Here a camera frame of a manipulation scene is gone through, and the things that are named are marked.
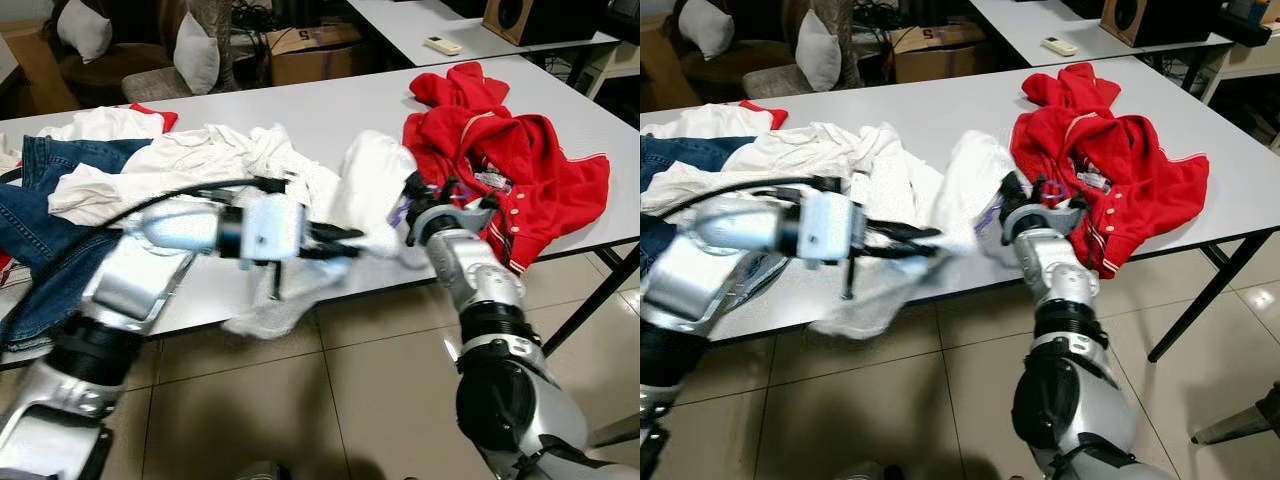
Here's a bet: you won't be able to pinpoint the white pillow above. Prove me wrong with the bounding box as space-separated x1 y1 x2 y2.
173 12 221 96
795 10 844 93
55 0 113 64
678 0 736 61

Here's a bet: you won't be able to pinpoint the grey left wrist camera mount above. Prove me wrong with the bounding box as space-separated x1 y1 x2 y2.
800 192 866 263
240 195 306 263

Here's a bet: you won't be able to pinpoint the red polo shirt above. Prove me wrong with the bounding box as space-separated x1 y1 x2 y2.
403 62 611 273
1010 62 1211 279

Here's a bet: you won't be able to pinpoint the brown cardboard box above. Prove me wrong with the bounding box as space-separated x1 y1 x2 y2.
890 25 991 83
265 25 363 86

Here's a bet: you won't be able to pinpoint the white long-sleeve shirt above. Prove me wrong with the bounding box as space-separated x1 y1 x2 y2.
48 122 421 339
640 120 1011 341

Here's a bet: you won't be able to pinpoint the grey fabric chair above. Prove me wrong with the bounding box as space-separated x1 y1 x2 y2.
742 0 861 101
122 0 236 104

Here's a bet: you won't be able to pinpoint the wooden loudspeaker with black front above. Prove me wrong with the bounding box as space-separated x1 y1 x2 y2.
1100 0 1221 48
482 0 606 47

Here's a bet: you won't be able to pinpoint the grey metal stand leg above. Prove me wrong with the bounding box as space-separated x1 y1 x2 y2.
585 415 641 448
1190 398 1280 446

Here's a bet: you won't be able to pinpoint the white garment with red trim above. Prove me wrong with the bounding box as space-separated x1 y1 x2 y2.
35 103 179 143
640 100 773 141

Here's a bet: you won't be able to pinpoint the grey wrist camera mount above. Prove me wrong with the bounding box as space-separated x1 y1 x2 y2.
1022 196 1089 241
800 192 866 263
240 195 306 263
425 196 499 241

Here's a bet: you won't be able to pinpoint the blue denim jeans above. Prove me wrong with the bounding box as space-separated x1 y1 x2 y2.
0 135 151 351
640 133 746 271

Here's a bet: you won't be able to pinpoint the dark brown armchair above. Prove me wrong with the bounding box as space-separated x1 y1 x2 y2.
45 0 176 106
660 0 796 101

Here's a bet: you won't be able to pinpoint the black table leg frame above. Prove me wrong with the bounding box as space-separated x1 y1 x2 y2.
1148 235 1271 363
545 240 641 356

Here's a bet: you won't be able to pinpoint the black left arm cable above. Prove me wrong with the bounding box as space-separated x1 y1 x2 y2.
640 177 846 261
0 177 291 336

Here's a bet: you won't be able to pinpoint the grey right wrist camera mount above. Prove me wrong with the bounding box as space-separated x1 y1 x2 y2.
1022 196 1089 241
425 196 499 241

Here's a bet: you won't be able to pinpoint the black box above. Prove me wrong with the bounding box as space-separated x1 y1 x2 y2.
600 5 641 41
1215 5 1280 46

